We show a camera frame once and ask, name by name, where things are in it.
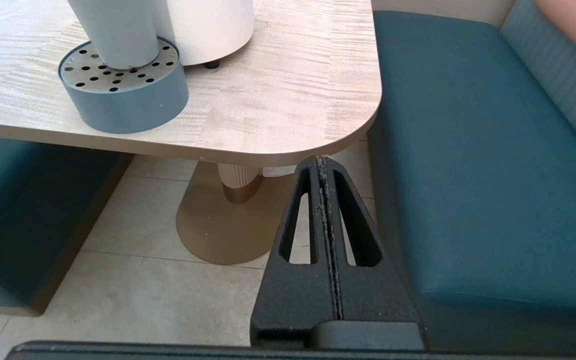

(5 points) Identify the round blue-grey drip tray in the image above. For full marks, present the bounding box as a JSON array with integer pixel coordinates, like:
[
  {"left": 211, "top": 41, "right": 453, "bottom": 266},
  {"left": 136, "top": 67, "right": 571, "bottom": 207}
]
[{"left": 58, "top": 36, "right": 190, "bottom": 135}]

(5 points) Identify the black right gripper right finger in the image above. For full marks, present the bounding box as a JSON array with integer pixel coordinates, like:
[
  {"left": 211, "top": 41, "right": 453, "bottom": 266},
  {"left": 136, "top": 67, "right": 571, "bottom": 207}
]
[{"left": 318, "top": 156, "right": 426, "bottom": 350}]

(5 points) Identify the large clear water dispenser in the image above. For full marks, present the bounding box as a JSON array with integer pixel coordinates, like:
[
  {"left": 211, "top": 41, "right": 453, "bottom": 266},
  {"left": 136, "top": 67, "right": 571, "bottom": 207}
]
[{"left": 150, "top": 0, "right": 256, "bottom": 70}]

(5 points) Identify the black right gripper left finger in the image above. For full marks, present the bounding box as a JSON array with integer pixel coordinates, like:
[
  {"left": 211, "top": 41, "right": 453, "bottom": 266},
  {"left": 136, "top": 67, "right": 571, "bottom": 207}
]
[{"left": 250, "top": 155, "right": 341, "bottom": 348}]

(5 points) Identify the brass table pedestal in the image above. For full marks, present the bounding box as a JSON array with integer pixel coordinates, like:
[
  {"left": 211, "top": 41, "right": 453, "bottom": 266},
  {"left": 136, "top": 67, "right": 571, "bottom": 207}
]
[{"left": 175, "top": 161, "right": 299, "bottom": 266}]

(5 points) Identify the grey plastic cup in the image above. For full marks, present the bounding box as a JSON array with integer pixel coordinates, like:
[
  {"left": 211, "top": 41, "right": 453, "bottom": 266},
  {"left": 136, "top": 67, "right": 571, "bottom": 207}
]
[{"left": 66, "top": 0, "right": 160, "bottom": 71}]

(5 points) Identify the teal upholstered bench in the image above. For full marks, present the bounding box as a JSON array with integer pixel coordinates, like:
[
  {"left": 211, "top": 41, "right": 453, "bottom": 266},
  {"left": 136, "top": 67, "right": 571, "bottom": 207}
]
[
  {"left": 0, "top": 132, "right": 134, "bottom": 317},
  {"left": 366, "top": 0, "right": 576, "bottom": 357}
]

